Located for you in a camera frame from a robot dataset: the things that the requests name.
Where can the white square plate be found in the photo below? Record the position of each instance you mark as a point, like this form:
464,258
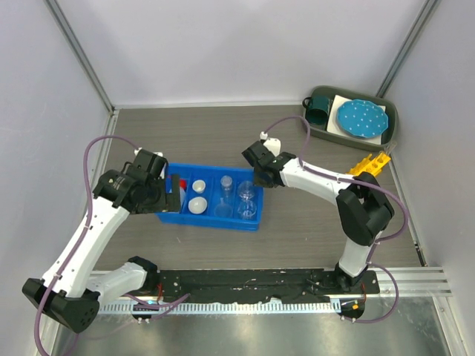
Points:
333,128

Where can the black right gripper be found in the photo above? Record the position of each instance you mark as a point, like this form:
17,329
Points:
259,182

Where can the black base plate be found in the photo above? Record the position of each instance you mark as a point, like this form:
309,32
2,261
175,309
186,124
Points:
251,286

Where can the white slotted cable duct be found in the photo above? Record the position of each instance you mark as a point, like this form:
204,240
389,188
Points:
274,306

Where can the white ceramic evaporating dish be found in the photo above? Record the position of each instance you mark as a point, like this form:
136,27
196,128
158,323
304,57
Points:
197,205

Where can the white wash bottle red cap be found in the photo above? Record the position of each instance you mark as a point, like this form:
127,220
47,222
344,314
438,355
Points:
182,185

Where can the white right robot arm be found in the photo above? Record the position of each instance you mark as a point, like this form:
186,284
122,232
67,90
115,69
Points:
364,210

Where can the small white ceramic crucible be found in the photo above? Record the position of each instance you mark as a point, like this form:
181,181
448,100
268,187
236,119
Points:
199,186

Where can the blue plastic divided bin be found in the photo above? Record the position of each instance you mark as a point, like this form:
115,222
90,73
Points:
211,175

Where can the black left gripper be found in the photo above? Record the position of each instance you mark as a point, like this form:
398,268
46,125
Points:
171,199

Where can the tall clear glass beaker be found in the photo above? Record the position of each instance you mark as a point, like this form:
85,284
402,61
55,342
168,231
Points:
247,210

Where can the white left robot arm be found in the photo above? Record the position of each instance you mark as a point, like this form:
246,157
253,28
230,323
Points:
66,292

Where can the small clear glass beaker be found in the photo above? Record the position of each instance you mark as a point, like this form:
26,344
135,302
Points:
226,185

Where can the grey-green plastic tray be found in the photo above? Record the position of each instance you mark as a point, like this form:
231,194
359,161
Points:
320,131

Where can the aluminium frame rail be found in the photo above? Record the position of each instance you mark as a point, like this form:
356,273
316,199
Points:
413,282

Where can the blue polka dot plate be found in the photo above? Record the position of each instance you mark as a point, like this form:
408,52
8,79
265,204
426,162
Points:
362,119

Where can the dark green mug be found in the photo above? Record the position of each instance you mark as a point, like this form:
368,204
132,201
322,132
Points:
317,109

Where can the yellow test tube rack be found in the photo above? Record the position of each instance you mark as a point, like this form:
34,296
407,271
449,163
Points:
371,164

